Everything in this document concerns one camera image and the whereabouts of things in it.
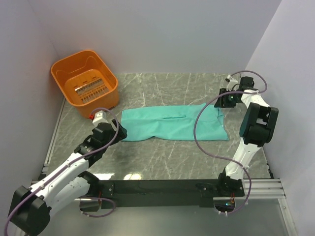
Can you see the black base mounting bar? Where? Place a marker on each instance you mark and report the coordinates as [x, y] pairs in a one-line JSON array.
[[164, 193]]

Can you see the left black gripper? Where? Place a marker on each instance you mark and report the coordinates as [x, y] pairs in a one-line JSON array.
[[122, 134]]

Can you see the teal t-shirt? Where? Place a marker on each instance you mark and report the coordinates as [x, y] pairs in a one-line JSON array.
[[174, 123]]

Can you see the aluminium frame rail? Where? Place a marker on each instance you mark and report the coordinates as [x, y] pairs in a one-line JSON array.
[[261, 189]]

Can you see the orange plastic basket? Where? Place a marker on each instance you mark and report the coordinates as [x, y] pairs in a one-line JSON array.
[[86, 82]]

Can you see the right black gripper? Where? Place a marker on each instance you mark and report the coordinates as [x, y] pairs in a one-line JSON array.
[[219, 103]]

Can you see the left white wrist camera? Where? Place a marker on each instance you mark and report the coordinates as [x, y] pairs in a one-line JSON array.
[[98, 118]]

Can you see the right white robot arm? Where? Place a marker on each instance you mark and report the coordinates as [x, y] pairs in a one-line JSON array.
[[257, 129]]

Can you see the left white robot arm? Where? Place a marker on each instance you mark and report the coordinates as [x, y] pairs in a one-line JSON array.
[[32, 208]]

